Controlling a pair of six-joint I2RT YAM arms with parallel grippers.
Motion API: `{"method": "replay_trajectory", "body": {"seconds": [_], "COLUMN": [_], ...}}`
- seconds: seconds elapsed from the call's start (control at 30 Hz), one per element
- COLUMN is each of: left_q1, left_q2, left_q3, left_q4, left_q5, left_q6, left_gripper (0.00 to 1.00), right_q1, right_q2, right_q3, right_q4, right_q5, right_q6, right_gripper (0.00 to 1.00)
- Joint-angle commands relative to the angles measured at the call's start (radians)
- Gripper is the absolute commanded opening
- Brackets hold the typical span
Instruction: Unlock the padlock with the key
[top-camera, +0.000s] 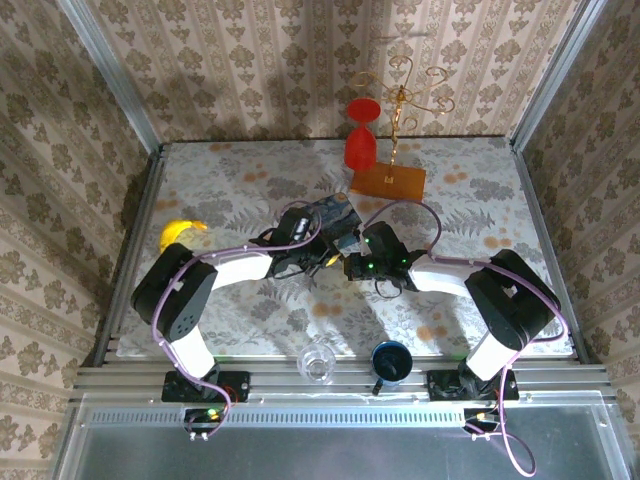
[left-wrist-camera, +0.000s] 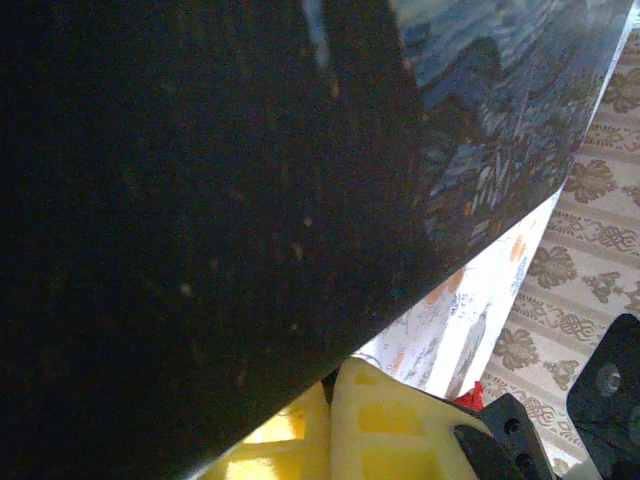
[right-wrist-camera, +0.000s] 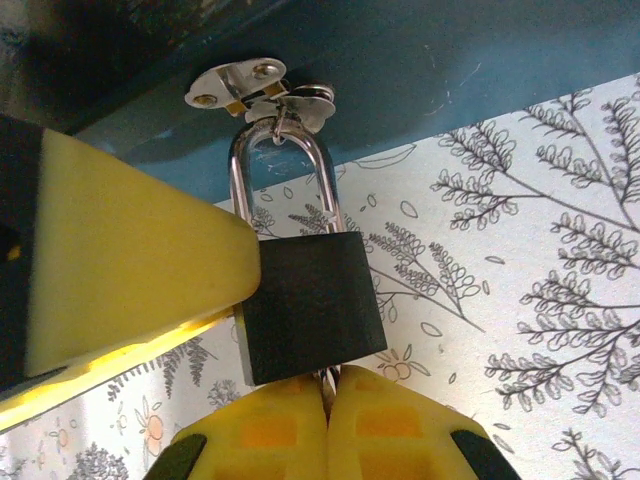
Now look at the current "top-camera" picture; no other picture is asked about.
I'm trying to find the blue starry night tin box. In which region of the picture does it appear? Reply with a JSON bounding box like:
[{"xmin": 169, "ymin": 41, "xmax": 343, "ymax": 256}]
[{"xmin": 308, "ymin": 192, "xmax": 365, "ymax": 252}]

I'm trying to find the floral patterned table mat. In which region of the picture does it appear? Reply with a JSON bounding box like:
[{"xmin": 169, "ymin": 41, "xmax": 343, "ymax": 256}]
[{"xmin": 115, "ymin": 137, "xmax": 574, "ymax": 359}]

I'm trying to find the dark blue mug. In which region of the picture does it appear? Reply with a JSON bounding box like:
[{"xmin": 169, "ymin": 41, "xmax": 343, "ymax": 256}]
[{"xmin": 369, "ymin": 340, "xmax": 414, "ymax": 396}]

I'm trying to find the clear drinking glass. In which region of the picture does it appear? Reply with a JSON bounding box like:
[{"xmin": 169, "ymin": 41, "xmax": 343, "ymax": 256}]
[{"xmin": 296, "ymin": 342, "xmax": 337, "ymax": 386}]

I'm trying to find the red wine glass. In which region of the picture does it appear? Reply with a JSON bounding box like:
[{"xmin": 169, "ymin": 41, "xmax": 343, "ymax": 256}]
[{"xmin": 343, "ymin": 97, "xmax": 382, "ymax": 174}]

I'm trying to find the yellow plastic banana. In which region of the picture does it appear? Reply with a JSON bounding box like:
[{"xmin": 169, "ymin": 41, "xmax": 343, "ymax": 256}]
[{"xmin": 158, "ymin": 219, "xmax": 209, "ymax": 254}]

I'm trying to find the grey metal tray with vents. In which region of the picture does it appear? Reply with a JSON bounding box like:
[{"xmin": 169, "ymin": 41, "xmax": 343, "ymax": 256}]
[{"xmin": 54, "ymin": 399, "xmax": 631, "ymax": 480}]

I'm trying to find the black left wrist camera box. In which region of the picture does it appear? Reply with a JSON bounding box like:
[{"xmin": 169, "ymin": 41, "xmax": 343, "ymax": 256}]
[{"xmin": 276, "ymin": 208, "xmax": 315, "ymax": 245}]

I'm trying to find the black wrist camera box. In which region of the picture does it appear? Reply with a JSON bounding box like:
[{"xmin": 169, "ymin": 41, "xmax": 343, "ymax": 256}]
[
  {"xmin": 360, "ymin": 221, "xmax": 407, "ymax": 257},
  {"xmin": 276, "ymin": 208, "xmax": 315, "ymax": 245}
]

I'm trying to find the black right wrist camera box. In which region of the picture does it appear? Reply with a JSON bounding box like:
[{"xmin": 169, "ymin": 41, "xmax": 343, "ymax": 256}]
[{"xmin": 360, "ymin": 221, "xmax": 407, "ymax": 257}]

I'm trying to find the gold wire stand wooden base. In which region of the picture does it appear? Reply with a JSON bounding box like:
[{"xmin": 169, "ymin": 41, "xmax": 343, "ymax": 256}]
[{"xmin": 348, "ymin": 55, "xmax": 456, "ymax": 204}]

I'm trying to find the aluminium extrusion rail wide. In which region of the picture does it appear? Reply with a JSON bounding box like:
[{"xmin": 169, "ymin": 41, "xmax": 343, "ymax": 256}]
[{"xmin": 69, "ymin": 355, "xmax": 619, "ymax": 404}]

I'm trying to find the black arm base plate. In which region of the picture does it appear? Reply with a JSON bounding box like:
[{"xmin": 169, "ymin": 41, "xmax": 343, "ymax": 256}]
[
  {"xmin": 427, "ymin": 368, "xmax": 521, "ymax": 403},
  {"xmin": 160, "ymin": 370, "xmax": 251, "ymax": 404}
]

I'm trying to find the aluminium side rail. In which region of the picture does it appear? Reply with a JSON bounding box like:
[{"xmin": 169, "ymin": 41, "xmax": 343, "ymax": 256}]
[
  {"xmin": 512, "ymin": 142, "xmax": 589, "ymax": 361},
  {"xmin": 92, "ymin": 144, "xmax": 166, "ymax": 361}
]

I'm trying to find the small controller board with wires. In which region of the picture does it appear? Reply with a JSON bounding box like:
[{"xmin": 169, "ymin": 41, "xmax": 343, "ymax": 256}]
[
  {"xmin": 183, "ymin": 407, "xmax": 224, "ymax": 434},
  {"xmin": 463, "ymin": 407, "xmax": 504, "ymax": 434}
]

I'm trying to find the aluminium frame post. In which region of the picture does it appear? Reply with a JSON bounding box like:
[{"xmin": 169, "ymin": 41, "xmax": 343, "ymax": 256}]
[
  {"xmin": 509, "ymin": 0, "xmax": 609, "ymax": 151},
  {"xmin": 55, "ymin": 0, "xmax": 166, "ymax": 151}
]

